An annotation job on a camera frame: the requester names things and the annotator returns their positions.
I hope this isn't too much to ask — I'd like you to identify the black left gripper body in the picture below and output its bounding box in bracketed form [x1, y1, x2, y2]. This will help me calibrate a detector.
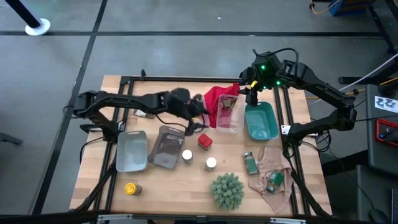
[181, 94, 209, 121]

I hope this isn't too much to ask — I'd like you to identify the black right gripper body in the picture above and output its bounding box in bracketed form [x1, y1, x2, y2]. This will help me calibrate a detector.
[239, 55, 266, 95]

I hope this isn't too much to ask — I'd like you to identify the green spice jar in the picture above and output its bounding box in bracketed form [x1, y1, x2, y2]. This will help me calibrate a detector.
[243, 151, 259, 175]
[266, 170, 285, 194]

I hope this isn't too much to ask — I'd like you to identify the clear plastic bin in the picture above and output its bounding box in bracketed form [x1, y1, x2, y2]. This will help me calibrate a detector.
[182, 95, 216, 134]
[216, 93, 246, 135]

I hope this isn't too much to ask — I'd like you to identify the red cloth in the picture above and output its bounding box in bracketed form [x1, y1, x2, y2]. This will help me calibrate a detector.
[203, 83, 242, 129]

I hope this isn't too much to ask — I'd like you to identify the teal plastic bin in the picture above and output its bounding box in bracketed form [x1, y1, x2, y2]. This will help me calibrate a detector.
[244, 101, 280, 141]

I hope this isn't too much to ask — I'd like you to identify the smoky dark plastic bin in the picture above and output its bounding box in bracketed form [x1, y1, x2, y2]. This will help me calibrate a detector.
[147, 125, 186, 170]

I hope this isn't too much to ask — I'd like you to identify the tan cloth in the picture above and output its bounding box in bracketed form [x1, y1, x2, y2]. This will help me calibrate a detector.
[248, 146, 295, 215]

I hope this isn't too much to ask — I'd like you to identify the light grey plastic bin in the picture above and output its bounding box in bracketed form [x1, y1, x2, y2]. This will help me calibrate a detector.
[116, 130, 149, 173]

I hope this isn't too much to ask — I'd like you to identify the potted artificial green plant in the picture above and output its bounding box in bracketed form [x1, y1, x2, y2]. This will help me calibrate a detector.
[210, 173, 245, 210]

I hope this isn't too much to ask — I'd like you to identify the yellow-lid spice jar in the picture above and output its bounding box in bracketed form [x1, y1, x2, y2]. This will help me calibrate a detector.
[124, 182, 143, 197]

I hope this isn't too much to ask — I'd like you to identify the blue box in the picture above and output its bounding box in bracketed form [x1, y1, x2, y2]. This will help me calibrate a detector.
[328, 0, 368, 17]

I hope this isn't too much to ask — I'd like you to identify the white printed sticker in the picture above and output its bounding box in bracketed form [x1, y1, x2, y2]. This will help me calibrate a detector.
[374, 95, 398, 113]

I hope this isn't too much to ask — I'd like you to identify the black equipment cabinet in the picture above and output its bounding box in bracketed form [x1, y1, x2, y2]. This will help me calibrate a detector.
[365, 83, 398, 169]

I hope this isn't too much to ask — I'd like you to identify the black metal stand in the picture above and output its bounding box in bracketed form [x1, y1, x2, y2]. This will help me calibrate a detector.
[368, 0, 398, 55]

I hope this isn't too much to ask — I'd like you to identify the white round pole base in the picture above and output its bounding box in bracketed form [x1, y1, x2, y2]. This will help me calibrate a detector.
[24, 17, 52, 36]

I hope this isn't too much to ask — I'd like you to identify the black stanchion pole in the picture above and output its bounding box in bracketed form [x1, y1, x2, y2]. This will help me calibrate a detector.
[5, 0, 43, 29]

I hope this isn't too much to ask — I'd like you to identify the black metal table frame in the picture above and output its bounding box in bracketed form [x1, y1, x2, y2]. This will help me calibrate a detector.
[74, 70, 332, 218]

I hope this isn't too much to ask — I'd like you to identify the yellow cable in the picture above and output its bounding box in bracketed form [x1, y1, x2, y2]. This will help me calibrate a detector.
[309, 0, 340, 15]
[345, 77, 398, 96]

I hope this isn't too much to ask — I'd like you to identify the white cable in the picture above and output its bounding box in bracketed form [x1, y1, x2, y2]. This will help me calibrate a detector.
[338, 52, 398, 93]

